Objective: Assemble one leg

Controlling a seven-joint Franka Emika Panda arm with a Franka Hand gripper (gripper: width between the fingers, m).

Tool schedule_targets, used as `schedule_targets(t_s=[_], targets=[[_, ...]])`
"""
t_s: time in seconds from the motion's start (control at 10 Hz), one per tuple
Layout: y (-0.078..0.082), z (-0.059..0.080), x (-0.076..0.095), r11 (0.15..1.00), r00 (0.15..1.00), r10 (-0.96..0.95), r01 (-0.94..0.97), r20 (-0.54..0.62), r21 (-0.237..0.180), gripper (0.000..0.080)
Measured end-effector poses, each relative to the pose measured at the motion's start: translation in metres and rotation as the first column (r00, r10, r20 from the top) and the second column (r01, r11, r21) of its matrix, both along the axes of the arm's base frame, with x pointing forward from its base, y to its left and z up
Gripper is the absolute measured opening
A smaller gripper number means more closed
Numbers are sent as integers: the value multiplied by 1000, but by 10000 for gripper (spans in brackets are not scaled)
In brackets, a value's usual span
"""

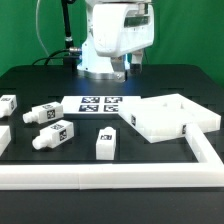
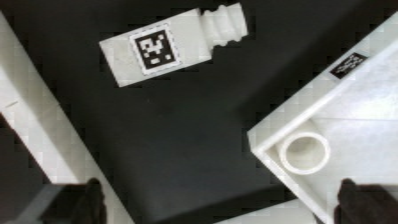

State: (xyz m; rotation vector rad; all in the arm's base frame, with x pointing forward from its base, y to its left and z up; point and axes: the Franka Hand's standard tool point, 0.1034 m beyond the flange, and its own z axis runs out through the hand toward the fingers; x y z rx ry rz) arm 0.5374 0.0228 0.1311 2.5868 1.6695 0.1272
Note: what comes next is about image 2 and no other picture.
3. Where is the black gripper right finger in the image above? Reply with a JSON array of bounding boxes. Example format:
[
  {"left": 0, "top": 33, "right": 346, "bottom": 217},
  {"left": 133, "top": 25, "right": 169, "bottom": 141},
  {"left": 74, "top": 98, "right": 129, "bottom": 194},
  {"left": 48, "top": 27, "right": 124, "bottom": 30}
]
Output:
[{"left": 334, "top": 179, "right": 398, "bottom": 224}]

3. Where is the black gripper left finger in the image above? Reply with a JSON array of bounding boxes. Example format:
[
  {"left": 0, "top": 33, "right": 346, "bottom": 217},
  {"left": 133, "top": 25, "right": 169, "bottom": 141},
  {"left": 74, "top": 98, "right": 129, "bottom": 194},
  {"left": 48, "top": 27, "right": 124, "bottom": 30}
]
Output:
[{"left": 12, "top": 177, "right": 108, "bottom": 224}]

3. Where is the white leg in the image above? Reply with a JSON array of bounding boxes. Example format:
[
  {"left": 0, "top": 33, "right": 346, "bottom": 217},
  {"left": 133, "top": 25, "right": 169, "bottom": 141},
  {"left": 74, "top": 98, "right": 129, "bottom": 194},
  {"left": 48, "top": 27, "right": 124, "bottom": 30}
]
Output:
[{"left": 99, "top": 3, "right": 249, "bottom": 87}]

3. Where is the white L-shaped obstacle fence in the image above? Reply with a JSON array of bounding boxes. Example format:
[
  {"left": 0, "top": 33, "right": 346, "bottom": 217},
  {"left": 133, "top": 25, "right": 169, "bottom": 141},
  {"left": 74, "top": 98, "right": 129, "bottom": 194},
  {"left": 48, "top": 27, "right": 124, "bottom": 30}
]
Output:
[{"left": 0, "top": 12, "right": 133, "bottom": 224}]

